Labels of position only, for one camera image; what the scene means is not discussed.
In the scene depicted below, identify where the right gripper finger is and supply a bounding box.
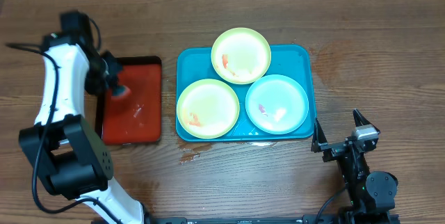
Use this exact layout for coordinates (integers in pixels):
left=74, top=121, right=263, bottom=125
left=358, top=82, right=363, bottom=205
left=311, top=118, right=327, bottom=153
left=353, top=109, right=369, bottom=127

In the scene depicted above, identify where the yellow-green plate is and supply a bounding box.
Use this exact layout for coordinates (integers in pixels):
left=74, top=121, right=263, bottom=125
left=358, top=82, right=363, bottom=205
left=177, top=79, right=241, bottom=139
left=211, top=27, right=272, bottom=85

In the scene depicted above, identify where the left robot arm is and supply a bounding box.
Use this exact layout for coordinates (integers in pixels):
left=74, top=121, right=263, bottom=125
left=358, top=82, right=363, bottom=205
left=9, top=10, right=149, bottom=223

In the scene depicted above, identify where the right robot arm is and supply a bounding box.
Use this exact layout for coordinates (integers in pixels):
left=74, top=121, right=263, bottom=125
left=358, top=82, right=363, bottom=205
left=310, top=109, right=400, bottom=224

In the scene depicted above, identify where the red black tray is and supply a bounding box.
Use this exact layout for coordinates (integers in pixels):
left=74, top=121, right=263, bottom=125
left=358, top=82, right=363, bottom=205
left=95, top=56, right=162, bottom=145

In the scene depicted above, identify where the blue plastic tray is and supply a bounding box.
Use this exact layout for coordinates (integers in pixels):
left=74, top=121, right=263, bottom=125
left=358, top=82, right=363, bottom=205
left=177, top=45, right=317, bottom=142

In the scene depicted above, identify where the light blue plate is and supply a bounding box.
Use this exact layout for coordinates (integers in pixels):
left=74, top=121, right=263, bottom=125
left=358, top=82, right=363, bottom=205
left=245, top=74, right=309, bottom=135

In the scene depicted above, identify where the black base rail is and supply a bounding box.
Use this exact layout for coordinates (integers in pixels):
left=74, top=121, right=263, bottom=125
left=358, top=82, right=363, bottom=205
left=90, top=213, right=401, bottom=224

